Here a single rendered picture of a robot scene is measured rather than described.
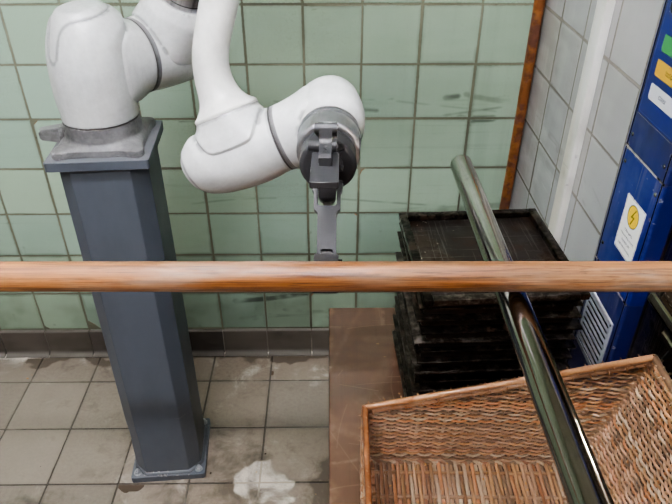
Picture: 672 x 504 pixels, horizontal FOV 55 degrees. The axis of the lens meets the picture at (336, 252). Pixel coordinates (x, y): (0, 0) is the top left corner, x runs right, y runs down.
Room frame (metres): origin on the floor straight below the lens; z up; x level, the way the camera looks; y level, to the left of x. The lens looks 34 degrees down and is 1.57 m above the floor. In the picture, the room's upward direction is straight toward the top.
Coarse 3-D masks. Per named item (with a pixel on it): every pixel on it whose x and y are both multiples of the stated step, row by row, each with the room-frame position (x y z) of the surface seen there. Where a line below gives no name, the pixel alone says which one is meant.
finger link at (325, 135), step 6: (324, 126) 0.66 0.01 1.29; (330, 126) 0.66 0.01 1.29; (324, 132) 0.66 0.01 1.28; (330, 132) 0.66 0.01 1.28; (324, 138) 0.65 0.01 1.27; (330, 138) 0.65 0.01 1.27; (324, 144) 0.65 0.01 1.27; (330, 144) 0.65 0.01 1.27; (324, 150) 0.63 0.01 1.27; (330, 150) 0.63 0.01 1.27; (318, 156) 0.62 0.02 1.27; (324, 156) 0.62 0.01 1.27; (330, 156) 0.62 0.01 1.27; (318, 162) 0.62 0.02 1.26; (324, 162) 0.62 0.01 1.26; (330, 162) 0.62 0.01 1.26
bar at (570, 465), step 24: (456, 168) 0.79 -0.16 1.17; (480, 192) 0.71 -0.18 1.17; (480, 216) 0.66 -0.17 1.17; (480, 240) 0.62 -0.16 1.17; (504, 240) 0.61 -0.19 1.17; (504, 312) 0.49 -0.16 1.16; (528, 312) 0.48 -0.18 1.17; (528, 336) 0.44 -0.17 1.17; (528, 360) 0.42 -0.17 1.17; (552, 360) 0.41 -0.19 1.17; (528, 384) 0.40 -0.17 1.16; (552, 384) 0.38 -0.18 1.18; (552, 408) 0.36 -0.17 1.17; (552, 432) 0.34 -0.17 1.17; (576, 432) 0.33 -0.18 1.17; (552, 456) 0.32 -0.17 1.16; (576, 456) 0.31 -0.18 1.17; (576, 480) 0.29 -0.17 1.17; (600, 480) 0.29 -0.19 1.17
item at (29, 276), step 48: (0, 288) 0.50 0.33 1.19; (48, 288) 0.50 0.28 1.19; (96, 288) 0.50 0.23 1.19; (144, 288) 0.50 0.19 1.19; (192, 288) 0.50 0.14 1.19; (240, 288) 0.50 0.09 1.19; (288, 288) 0.50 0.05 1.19; (336, 288) 0.50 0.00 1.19; (384, 288) 0.50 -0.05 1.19; (432, 288) 0.50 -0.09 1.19; (480, 288) 0.50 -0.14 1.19; (528, 288) 0.50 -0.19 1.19; (576, 288) 0.49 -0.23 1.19; (624, 288) 0.49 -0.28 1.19
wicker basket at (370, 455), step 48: (480, 384) 0.77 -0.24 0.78; (576, 384) 0.76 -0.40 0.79; (624, 384) 0.76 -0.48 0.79; (384, 432) 0.76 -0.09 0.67; (432, 432) 0.76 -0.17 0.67; (480, 432) 0.76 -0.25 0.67; (528, 432) 0.76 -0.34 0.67; (624, 432) 0.71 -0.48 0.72; (384, 480) 0.72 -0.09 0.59; (432, 480) 0.72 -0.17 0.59; (480, 480) 0.72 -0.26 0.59; (528, 480) 0.72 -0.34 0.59
